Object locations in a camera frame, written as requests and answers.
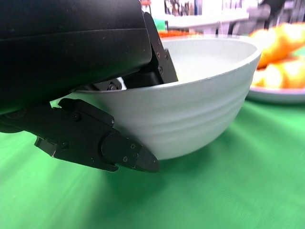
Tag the lavender round plate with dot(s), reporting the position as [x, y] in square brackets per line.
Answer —
[274, 96]

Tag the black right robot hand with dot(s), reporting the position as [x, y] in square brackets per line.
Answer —
[286, 12]

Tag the green tablecloth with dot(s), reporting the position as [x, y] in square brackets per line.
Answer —
[214, 179]

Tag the pale green ceramic bowl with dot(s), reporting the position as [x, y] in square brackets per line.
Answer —
[178, 114]

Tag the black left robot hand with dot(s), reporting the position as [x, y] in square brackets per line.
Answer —
[59, 47]

